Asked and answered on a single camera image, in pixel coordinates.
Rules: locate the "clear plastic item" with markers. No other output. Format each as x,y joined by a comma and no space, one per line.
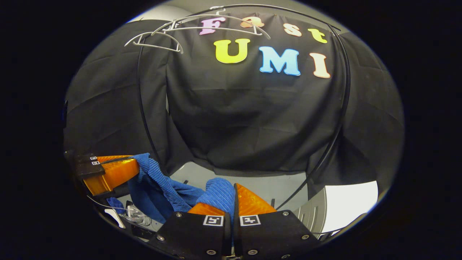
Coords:
138,215

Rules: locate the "white slatted basket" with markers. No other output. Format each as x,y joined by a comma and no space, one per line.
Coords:
314,213

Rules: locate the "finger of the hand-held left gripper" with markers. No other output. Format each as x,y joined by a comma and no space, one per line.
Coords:
112,175
86,157

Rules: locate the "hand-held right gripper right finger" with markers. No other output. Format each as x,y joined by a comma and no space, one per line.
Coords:
236,231

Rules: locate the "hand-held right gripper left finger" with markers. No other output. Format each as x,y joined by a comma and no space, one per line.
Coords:
195,234

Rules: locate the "black backdrop cloth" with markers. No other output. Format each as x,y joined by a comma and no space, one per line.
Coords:
252,119

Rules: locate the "white curved piece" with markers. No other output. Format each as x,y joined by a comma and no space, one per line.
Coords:
115,217

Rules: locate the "black metal clothes rack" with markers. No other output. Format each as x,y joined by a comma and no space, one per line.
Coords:
348,90

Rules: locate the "white clothes hanger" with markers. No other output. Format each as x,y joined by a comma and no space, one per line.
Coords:
155,47
195,16

